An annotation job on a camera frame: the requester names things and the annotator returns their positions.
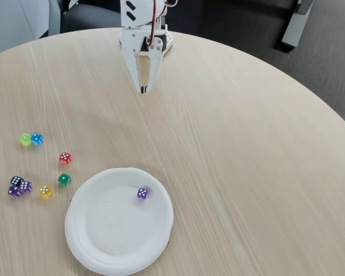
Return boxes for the red translucent dice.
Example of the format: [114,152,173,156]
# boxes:
[59,152,73,166]

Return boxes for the dark green translucent dice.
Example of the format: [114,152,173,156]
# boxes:
[57,173,72,187]

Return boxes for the yellow translucent dice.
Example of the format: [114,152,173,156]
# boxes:
[39,185,53,200]

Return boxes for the white paper plate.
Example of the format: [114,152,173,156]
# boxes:
[64,167,174,276]

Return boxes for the dark grey chair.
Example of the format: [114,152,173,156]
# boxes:
[60,2,122,34]

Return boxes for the grey desk leg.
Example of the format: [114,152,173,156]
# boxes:
[281,0,316,50]

